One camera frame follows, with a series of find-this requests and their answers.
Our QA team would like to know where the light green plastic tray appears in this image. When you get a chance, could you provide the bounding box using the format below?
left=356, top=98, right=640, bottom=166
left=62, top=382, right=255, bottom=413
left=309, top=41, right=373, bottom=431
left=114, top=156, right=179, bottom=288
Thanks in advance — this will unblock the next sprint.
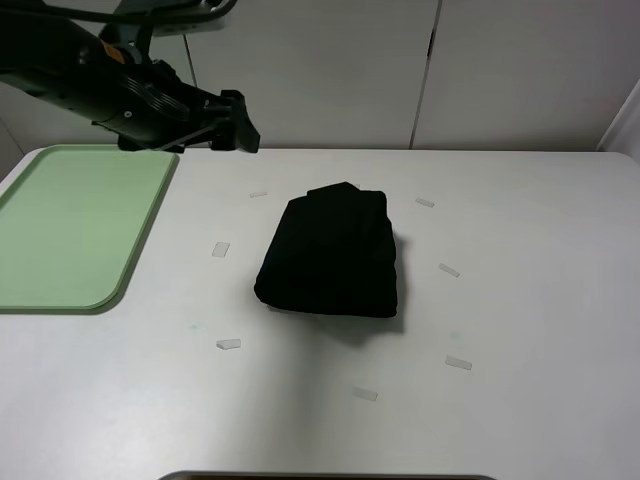
left=1, top=145, right=179, bottom=313

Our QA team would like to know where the black short sleeve shirt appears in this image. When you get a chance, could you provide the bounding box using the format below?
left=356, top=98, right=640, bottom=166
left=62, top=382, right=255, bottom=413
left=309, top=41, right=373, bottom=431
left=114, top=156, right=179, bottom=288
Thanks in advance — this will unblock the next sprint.
left=254, top=182, right=399, bottom=319

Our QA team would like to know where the clear tape strip mid right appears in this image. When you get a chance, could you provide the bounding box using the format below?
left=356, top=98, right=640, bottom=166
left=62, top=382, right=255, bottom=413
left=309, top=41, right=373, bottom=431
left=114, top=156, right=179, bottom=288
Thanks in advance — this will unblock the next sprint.
left=439, top=263, right=460, bottom=278

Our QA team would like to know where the clear tape strip lower left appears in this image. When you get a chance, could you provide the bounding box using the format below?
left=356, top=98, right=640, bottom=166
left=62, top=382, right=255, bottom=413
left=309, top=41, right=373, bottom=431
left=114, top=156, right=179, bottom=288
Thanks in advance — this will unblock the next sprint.
left=216, top=338, right=242, bottom=351

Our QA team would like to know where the clear tape strip bottom centre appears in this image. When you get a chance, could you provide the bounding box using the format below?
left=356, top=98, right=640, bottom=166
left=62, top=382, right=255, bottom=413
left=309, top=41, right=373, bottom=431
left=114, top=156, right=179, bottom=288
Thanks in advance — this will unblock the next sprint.
left=352, top=387, right=378, bottom=402

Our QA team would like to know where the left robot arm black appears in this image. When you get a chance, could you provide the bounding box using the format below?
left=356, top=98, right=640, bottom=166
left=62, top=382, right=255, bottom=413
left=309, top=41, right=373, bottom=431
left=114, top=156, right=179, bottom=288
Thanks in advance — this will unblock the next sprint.
left=1, top=1, right=260, bottom=153

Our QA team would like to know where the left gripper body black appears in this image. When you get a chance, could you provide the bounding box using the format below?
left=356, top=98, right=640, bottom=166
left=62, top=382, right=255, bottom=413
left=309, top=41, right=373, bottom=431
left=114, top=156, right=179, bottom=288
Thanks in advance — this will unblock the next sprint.
left=92, top=63, right=225, bottom=153

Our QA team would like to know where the left wrist camera grey mount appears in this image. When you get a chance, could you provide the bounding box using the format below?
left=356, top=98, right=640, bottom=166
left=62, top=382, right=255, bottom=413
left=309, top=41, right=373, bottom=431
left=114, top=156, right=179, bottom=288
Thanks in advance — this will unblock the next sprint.
left=99, top=0, right=237, bottom=56

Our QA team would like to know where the clear tape strip upper right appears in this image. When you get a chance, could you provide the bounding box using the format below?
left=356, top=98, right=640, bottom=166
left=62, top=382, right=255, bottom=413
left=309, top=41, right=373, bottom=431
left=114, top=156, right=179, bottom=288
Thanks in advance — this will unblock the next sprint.
left=415, top=198, right=435, bottom=208

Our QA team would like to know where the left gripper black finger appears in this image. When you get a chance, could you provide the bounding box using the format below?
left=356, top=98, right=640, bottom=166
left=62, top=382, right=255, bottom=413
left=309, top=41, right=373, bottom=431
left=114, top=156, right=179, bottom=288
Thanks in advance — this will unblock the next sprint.
left=209, top=90, right=261, bottom=153

